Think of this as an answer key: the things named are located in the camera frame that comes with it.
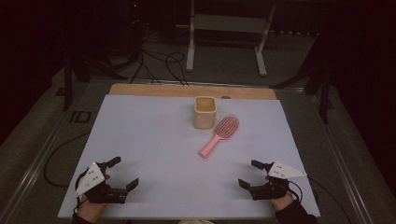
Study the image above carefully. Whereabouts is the black floor cable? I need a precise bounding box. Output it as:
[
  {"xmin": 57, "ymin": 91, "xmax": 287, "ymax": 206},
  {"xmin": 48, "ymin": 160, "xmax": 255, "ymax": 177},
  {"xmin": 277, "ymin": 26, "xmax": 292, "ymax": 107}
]
[
  {"xmin": 164, "ymin": 51, "xmax": 190, "ymax": 87},
  {"xmin": 129, "ymin": 49, "xmax": 163, "ymax": 86}
]

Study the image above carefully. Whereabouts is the person's left hand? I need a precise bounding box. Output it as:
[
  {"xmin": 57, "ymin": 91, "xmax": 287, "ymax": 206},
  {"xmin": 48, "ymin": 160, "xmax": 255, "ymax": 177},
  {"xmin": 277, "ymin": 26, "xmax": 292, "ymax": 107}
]
[{"xmin": 76, "ymin": 198, "xmax": 107, "ymax": 224}]

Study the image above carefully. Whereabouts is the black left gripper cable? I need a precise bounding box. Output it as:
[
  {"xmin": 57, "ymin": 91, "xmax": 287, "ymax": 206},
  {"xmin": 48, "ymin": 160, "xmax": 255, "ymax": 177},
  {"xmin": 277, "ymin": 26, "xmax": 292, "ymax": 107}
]
[{"xmin": 43, "ymin": 132, "xmax": 92, "ymax": 189}]

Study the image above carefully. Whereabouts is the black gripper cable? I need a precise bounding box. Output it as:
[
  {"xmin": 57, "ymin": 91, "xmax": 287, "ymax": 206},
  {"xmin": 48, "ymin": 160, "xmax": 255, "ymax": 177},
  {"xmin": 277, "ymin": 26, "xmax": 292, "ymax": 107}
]
[
  {"xmin": 288, "ymin": 175, "xmax": 353, "ymax": 224},
  {"xmin": 43, "ymin": 132, "xmax": 92, "ymax": 189}
]

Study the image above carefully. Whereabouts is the white metal stand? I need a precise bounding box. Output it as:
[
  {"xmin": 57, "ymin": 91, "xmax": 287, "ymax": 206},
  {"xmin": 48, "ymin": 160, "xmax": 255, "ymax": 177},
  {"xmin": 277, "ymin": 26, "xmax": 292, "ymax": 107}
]
[{"xmin": 185, "ymin": 0, "xmax": 277, "ymax": 77}]

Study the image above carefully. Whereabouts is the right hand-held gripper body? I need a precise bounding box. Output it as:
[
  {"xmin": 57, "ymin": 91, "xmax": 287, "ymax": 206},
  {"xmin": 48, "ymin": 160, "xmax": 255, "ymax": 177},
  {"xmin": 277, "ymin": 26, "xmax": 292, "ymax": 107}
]
[{"xmin": 248, "ymin": 161, "xmax": 308, "ymax": 202}]

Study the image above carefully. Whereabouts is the yellow square cup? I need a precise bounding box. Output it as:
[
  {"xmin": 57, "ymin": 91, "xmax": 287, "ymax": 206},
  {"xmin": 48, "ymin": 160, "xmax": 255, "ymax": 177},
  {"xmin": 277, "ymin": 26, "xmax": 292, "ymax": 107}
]
[{"xmin": 192, "ymin": 95, "xmax": 218, "ymax": 130}]

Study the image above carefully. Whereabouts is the black floor bracket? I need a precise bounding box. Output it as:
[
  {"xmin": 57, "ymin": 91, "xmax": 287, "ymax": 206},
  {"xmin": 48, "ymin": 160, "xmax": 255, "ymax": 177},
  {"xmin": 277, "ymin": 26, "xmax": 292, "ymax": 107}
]
[{"xmin": 69, "ymin": 110, "xmax": 92, "ymax": 124}]

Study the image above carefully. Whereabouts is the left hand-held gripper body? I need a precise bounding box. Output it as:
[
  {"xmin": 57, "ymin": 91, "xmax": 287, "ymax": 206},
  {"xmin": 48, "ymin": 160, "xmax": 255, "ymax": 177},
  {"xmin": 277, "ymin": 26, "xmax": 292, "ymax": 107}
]
[{"xmin": 74, "ymin": 161, "xmax": 129, "ymax": 205}]

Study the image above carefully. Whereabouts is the pink hairbrush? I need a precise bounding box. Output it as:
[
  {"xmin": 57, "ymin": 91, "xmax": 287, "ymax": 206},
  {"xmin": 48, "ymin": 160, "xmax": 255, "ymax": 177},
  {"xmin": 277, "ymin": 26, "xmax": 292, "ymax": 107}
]
[{"xmin": 199, "ymin": 115, "xmax": 240, "ymax": 159}]

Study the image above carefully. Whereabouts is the person's right hand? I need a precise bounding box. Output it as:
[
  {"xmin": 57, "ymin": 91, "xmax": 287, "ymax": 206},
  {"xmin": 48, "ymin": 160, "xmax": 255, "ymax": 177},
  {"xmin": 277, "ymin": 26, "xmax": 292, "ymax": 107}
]
[{"xmin": 269, "ymin": 191, "xmax": 296, "ymax": 214}]

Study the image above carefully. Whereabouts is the metal floor rail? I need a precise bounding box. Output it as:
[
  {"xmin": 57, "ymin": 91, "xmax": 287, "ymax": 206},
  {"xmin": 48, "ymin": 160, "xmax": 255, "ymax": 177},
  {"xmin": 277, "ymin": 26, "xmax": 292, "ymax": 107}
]
[
  {"xmin": 0, "ymin": 106, "xmax": 74, "ymax": 218},
  {"xmin": 309, "ymin": 92, "xmax": 373, "ymax": 224}
]

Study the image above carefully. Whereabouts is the black tripod stand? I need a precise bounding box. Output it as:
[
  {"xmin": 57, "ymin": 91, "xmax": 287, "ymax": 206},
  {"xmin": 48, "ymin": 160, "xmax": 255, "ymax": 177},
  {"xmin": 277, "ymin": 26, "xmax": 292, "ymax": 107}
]
[
  {"xmin": 55, "ymin": 49, "xmax": 129, "ymax": 112},
  {"xmin": 270, "ymin": 31, "xmax": 336, "ymax": 125}
]

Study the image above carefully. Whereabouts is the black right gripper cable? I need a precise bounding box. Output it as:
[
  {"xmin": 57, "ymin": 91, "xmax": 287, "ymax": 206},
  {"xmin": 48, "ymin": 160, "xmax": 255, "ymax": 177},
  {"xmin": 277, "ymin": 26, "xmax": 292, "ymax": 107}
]
[{"xmin": 288, "ymin": 175, "xmax": 353, "ymax": 224}]

